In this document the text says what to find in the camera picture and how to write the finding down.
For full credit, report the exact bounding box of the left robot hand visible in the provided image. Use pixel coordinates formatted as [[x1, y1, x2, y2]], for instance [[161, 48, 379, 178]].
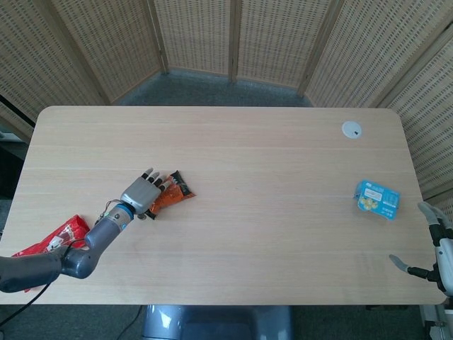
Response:
[[120, 168, 174, 222]]

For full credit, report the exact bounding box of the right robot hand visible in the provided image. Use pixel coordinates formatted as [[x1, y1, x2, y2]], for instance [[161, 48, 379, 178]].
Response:
[[389, 201, 453, 295]]

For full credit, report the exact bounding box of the orange black snack packet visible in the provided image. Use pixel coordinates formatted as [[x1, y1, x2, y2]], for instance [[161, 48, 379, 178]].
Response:
[[147, 170, 196, 220]]

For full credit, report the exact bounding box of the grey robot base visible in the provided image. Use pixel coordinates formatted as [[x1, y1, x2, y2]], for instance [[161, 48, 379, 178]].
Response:
[[141, 304, 294, 340]]

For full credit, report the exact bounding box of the red snack packet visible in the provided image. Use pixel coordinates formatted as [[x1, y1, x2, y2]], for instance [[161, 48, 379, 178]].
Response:
[[11, 214, 91, 293]]

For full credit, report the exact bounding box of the blue snack box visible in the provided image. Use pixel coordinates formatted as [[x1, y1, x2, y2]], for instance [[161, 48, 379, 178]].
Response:
[[352, 179, 401, 221]]

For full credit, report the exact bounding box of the dark furniture piece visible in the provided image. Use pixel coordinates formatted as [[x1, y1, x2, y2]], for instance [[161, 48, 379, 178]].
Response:
[[0, 136, 29, 199]]

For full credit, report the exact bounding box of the bamboo folding screen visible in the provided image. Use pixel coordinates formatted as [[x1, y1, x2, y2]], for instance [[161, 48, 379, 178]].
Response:
[[0, 0, 453, 220]]

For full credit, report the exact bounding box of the white round cable grommet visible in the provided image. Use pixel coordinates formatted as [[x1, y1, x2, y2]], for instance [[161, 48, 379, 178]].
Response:
[[341, 120, 363, 140]]

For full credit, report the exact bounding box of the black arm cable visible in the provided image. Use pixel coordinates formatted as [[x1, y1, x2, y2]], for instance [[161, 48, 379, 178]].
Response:
[[0, 239, 88, 325]]

